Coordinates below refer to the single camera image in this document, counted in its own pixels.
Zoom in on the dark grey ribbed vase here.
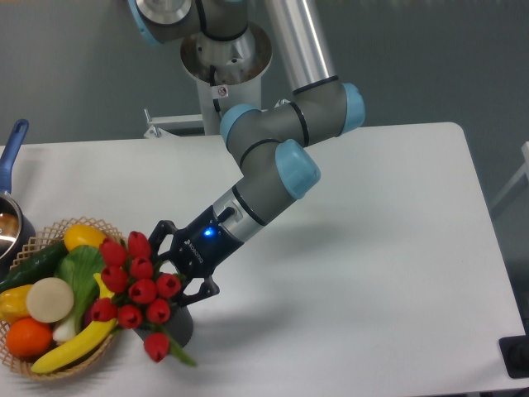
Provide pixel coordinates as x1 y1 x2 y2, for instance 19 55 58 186
134 305 193 347

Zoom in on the beige round slice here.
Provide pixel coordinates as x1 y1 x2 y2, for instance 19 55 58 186
26 277 74 323

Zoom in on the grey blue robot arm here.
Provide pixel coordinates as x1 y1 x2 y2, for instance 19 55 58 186
128 1 365 307

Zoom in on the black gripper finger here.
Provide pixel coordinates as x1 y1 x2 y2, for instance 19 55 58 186
175 276 220 307
148 220 179 265

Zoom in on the woven wicker basket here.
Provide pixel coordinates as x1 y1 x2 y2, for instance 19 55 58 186
1 216 125 381

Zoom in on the yellow lemon squash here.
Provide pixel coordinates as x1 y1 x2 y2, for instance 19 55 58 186
63 223 107 252

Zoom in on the green bok choy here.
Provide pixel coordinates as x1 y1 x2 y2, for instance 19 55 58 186
53 246 105 344

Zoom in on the black device at edge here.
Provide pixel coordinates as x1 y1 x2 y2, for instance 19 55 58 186
498 335 528 379

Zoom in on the blue handled saucepan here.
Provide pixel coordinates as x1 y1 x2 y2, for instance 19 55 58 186
1 119 36 280

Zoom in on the white frame at right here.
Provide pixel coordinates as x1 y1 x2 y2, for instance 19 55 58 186
489 141 528 218

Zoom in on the yellow bell pepper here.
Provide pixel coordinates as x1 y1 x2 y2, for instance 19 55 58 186
0 285 32 323

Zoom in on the red tulip bouquet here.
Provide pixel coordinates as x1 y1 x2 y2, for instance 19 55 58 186
90 232 197 366

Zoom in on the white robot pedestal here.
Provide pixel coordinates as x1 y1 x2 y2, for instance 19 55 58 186
143 20 290 140

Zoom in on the yellow banana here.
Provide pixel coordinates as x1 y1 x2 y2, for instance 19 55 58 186
30 272 121 375

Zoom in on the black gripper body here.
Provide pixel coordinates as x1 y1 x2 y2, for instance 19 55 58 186
169 206 243 279

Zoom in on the orange fruit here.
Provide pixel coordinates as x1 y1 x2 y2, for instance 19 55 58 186
6 318 52 357

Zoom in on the dark green cucumber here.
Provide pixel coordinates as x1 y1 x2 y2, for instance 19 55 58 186
1 241 68 293

